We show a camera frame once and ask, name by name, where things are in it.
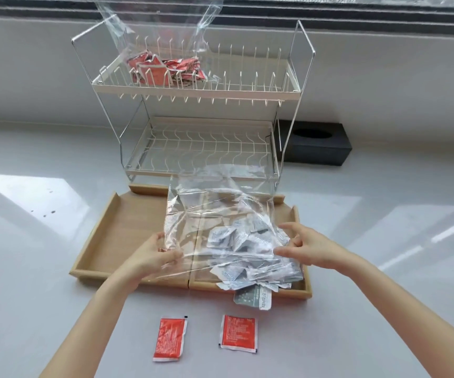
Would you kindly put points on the person's left hand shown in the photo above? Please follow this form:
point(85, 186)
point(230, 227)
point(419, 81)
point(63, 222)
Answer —
point(144, 259)

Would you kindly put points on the person's right hand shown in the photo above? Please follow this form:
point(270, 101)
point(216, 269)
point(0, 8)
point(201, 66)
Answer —
point(321, 249)

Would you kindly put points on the person's left thumb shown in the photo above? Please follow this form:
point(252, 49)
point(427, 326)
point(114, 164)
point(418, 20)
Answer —
point(171, 259)

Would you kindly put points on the person's right thumb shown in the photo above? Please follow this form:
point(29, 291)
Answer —
point(288, 252)

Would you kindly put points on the clear plastic bag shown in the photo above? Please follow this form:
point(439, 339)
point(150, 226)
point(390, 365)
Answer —
point(211, 192)
point(152, 19)

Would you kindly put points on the person's left forearm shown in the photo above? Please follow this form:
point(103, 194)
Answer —
point(89, 330)

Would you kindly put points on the person's right forearm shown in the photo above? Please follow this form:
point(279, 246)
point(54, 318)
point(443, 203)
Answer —
point(412, 310)

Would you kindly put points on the pile of grey sachets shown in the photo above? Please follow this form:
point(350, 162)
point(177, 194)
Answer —
point(250, 247)

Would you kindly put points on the light wooden tray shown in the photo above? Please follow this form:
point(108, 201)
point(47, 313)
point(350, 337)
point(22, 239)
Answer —
point(132, 220)
point(303, 292)

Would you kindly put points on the grey sachet with green print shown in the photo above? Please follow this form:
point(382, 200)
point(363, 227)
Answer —
point(250, 301)

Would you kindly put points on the red sachet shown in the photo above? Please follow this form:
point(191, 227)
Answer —
point(169, 340)
point(238, 333)

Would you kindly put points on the black box with round hole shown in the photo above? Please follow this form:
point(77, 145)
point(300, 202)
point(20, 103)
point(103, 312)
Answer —
point(321, 151)

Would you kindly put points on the white two-tier dish rack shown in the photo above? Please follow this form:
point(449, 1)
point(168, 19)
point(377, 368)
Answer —
point(195, 93)

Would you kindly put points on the pile of red sachets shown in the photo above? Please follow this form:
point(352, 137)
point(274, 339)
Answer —
point(179, 67)

